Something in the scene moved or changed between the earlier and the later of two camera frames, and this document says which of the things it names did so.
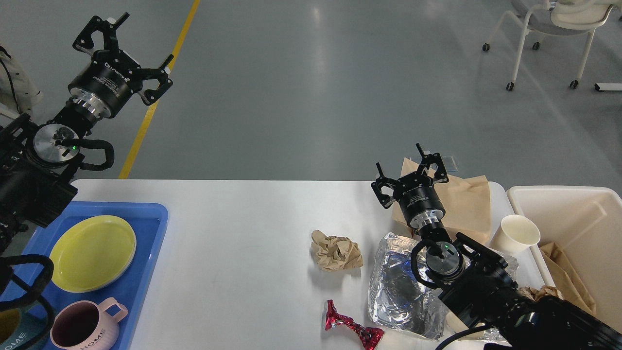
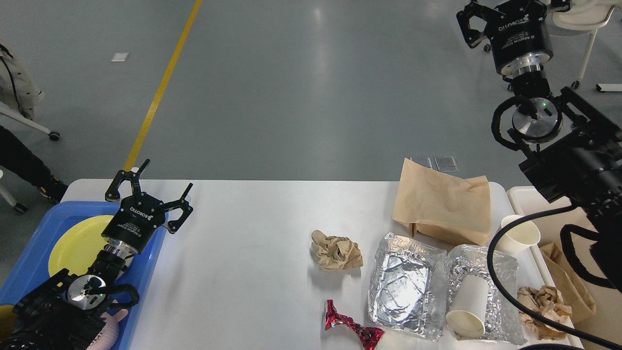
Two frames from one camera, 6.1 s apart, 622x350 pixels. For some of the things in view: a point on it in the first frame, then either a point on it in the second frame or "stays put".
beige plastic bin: x=586 y=221 stays put
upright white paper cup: x=516 y=234 stays put
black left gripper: x=106 y=84 to x=137 y=217
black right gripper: x=416 y=193 to x=518 y=32
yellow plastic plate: x=93 y=254 stays put
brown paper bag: x=467 y=201 stays put
